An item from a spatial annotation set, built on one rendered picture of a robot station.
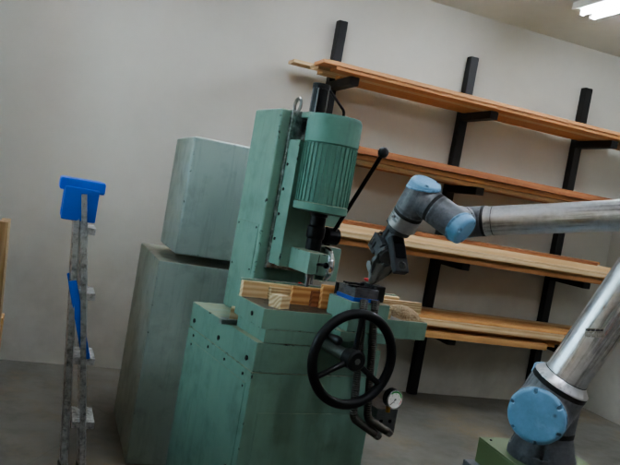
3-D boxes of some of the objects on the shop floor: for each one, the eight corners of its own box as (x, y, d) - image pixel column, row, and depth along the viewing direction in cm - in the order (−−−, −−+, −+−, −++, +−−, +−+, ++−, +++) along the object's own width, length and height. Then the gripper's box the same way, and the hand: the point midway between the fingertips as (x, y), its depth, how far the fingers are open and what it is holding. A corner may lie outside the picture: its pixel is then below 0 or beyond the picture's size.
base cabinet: (209, 608, 209) (250, 373, 206) (154, 516, 260) (186, 325, 257) (339, 591, 231) (378, 377, 228) (265, 508, 282) (296, 333, 279)
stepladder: (45, 498, 262) (60, 176, 252) (45, 470, 285) (58, 174, 275) (91, 494, 267) (107, 179, 257) (88, 467, 291) (102, 177, 281)
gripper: (405, 219, 216) (375, 272, 227) (381, 215, 212) (351, 268, 222) (417, 236, 210) (386, 290, 220) (392, 232, 206) (361, 287, 216)
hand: (374, 282), depth 219 cm, fingers closed
